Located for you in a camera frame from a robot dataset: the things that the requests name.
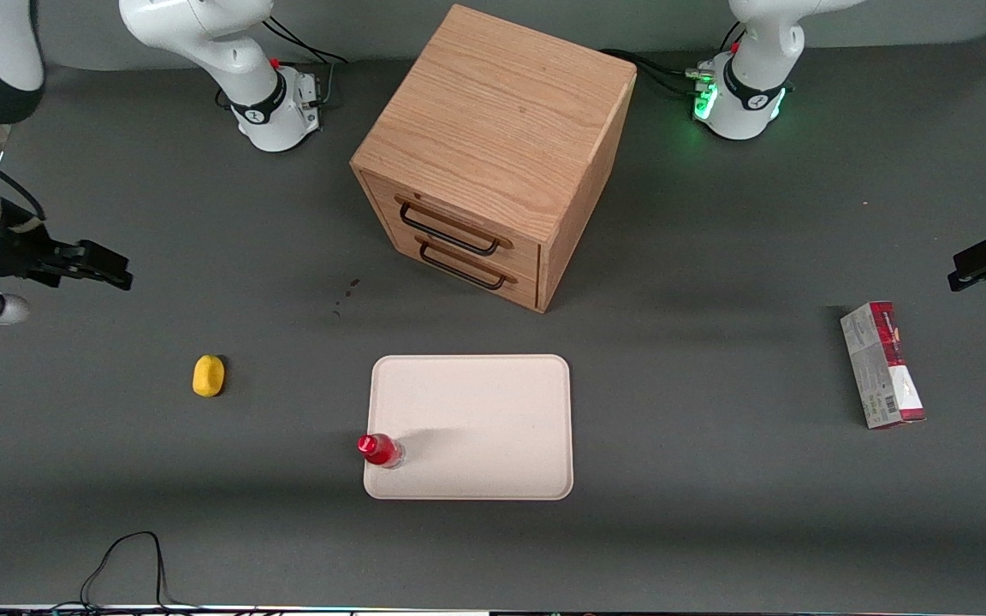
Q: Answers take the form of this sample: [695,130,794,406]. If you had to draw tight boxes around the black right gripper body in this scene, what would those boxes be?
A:
[0,224,62,283]

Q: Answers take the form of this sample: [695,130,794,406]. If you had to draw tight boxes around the red coke bottle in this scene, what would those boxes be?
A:
[357,434,407,470]

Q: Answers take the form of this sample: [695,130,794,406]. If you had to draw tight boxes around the beige plastic tray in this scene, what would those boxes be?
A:
[363,353,574,501]

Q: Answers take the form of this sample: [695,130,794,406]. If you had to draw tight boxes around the red and grey carton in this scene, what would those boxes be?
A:
[840,300,927,429]

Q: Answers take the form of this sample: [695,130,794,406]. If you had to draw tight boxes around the yellow lemon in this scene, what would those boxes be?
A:
[193,354,226,398]

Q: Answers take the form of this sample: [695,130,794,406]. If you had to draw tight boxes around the tall wooden drawer front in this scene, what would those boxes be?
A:
[369,175,543,276]

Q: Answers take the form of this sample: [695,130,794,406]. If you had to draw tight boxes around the short wooden drawer front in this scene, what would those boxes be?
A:
[390,227,541,311]

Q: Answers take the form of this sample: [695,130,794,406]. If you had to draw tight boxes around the oak wooden drawer cabinet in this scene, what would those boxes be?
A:
[349,3,638,314]

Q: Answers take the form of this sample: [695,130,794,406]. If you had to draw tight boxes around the thin black table cable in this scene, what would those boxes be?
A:
[52,531,203,613]

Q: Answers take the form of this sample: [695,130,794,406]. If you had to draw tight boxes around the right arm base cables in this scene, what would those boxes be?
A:
[266,15,350,109]

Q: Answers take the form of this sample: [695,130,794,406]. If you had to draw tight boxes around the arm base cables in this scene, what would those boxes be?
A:
[600,21,746,99]
[266,15,350,109]

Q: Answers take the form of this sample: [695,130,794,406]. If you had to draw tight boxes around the long black drawer handle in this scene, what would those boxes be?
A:
[395,195,514,258]

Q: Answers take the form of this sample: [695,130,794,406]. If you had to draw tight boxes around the short black drawer handle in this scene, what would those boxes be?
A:
[418,240,518,292]

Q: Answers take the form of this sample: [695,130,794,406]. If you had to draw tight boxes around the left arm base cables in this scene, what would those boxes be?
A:
[600,21,746,99]

